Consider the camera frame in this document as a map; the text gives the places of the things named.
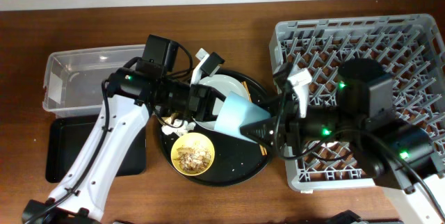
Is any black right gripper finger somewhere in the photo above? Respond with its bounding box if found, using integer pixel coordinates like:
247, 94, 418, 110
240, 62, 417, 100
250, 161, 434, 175
257, 95, 285, 116
240, 117, 276, 147

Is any wooden chopstick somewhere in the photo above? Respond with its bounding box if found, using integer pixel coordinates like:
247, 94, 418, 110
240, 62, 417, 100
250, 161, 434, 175
241, 81, 268, 156

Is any white round plate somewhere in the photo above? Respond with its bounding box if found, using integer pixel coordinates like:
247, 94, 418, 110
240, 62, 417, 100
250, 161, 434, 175
196, 74, 249, 130

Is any light blue plastic cup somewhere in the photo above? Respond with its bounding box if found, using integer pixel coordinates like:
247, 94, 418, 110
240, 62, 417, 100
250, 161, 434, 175
214, 92, 270, 143

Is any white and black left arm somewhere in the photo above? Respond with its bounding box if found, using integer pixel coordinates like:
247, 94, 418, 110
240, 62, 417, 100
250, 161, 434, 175
22, 67, 225, 223

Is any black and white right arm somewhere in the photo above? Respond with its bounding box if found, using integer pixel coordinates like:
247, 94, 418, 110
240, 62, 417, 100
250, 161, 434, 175
240, 58, 444, 223

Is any grey plastic dishwasher rack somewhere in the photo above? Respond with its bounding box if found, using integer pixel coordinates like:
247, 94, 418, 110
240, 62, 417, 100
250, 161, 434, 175
269, 14, 444, 192

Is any crumpled white tissue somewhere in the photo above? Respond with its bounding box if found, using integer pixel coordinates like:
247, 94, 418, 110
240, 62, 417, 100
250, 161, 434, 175
159, 113, 196, 137

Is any round black tray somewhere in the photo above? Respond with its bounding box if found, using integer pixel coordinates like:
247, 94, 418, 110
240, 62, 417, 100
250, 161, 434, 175
158, 69, 273, 187

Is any yellow bowl with food scraps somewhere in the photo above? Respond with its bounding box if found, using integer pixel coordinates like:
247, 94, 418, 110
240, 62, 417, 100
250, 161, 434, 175
170, 132, 216, 177

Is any clear plastic bin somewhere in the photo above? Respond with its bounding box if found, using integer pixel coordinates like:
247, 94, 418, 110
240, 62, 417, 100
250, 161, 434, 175
42, 45, 145, 118

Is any black rectangular tray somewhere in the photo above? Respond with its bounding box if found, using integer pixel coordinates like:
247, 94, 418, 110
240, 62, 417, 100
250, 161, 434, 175
45, 115, 147, 183

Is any black camera cable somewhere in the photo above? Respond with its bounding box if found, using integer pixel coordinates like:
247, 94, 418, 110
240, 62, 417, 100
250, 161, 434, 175
273, 91, 348, 161

